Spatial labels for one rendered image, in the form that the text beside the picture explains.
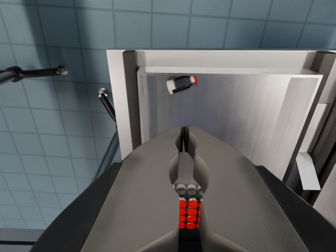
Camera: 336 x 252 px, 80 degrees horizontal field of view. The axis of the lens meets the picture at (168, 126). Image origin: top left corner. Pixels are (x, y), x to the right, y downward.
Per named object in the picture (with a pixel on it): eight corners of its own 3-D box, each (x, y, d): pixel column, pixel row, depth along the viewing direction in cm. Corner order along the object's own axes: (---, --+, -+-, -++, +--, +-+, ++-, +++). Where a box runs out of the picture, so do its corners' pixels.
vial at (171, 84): (169, 95, 31) (196, 86, 30) (164, 81, 31) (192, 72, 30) (170, 94, 33) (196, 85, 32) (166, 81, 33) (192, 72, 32)
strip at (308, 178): (302, 168, 41) (320, 190, 36) (287, 167, 41) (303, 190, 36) (329, 103, 34) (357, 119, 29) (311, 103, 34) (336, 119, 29)
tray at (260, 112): (258, 213, 48) (263, 227, 45) (148, 210, 48) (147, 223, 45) (308, 68, 31) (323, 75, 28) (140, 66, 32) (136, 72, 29)
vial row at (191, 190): (247, 192, 44) (254, 210, 40) (165, 190, 45) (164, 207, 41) (249, 185, 43) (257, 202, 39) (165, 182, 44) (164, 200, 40)
